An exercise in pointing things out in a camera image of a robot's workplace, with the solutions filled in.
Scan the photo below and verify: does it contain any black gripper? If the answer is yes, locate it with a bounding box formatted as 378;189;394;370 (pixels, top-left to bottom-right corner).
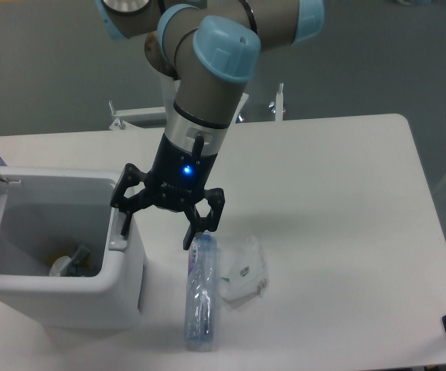
110;133;226;250

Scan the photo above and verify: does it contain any white plastic trash can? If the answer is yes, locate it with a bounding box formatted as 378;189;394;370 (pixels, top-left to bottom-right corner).
0;167;146;329

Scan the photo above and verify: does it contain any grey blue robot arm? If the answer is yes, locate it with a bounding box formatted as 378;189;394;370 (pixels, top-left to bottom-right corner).
97;1;325;247

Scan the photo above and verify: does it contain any trash inside the can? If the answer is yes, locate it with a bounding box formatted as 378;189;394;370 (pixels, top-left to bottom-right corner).
48;244;94;277

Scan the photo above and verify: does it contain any clear empty plastic bottle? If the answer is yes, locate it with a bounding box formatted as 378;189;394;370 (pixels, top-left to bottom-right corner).
184;234;219;352

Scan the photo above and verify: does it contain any crumpled clear plastic bag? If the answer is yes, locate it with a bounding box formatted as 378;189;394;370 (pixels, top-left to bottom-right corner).
218;235;269;301

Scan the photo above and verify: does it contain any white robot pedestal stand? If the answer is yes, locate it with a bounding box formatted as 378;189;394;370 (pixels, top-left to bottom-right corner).
108;75;287;131

